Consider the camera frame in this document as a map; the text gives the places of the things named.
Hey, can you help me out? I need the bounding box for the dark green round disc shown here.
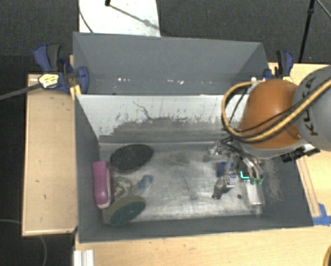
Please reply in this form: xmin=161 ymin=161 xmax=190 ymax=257
xmin=104 ymin=195 xmax=147 ymax=227

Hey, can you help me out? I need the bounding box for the black mesh round disc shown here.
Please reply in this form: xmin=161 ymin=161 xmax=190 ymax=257
xmin=109 ymin=144 xmax=154 ymax=173

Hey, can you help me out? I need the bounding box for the grey patterned round object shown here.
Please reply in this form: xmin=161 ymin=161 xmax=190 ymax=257
xmin=112 ymin=176 xmax=133 ymax=198

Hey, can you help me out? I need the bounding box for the grey metal bin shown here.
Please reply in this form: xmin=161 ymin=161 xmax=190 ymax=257
xmin=71 ymin=31 xmax=314 ymax=244

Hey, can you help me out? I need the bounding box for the black cylinder on white bracket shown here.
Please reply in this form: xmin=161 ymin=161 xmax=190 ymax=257
xmin=281 ymin=144 xmax=320 ymax=163

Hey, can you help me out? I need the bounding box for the pale wood board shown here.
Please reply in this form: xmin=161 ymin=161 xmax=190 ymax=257
xmin=21 ymin=73 xmax=79 ymax=237

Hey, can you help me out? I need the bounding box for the small blue object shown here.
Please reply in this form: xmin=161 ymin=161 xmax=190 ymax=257
xmin=216 ymin=161 xmax=229 ymax=177

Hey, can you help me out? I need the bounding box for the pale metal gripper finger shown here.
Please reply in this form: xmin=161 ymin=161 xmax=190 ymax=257
xmin=211 ymin=175 xmax=237 ymax=200
xmin=204 ymin=141 xmax=234 ymax=163

